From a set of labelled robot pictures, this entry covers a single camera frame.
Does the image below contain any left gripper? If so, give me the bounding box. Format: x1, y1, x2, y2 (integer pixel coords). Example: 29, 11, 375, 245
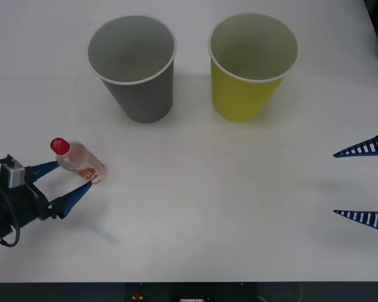
0, 160, 94, 232

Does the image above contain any clear bottle with red cap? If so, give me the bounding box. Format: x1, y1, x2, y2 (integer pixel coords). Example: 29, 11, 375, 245
49, 137, 108, 186

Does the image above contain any dark robot torso panel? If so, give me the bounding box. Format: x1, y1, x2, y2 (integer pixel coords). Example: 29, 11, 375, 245
0, 282, 378, 302

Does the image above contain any grey plastic waste bin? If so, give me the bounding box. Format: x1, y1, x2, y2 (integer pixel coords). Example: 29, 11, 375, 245
86, 14, 178, 124

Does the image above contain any yellow-green plastic waste bin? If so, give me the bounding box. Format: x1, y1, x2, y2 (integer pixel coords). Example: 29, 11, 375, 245
207, 12, 300, 122

